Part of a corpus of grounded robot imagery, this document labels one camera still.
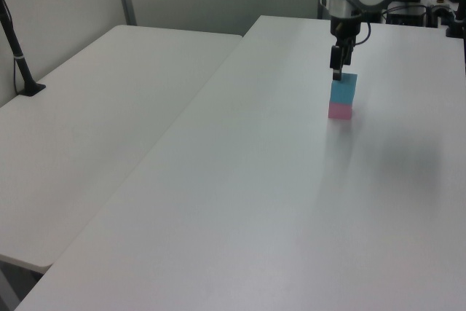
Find black Franka gripper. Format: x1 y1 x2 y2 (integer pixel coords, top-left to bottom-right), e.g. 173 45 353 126
329 15 363 82

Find blue cube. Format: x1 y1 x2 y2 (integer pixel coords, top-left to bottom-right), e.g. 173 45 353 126
329 72 359 105

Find pink cube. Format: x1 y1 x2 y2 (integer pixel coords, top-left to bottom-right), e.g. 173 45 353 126
327 101 354 120

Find black electronics unit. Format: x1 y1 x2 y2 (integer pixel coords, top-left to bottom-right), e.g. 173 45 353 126
385 4 427 27

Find black table clamp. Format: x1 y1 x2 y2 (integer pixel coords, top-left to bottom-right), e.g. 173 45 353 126
426 4 466 39

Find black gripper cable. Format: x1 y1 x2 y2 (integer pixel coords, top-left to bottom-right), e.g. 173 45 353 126
353 21 372 47

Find black camera stand pole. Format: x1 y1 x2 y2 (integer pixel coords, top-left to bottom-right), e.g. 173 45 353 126
0 0 47 98

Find black cable on stand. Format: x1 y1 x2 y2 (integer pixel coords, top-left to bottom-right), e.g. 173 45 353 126
0 0 23 94

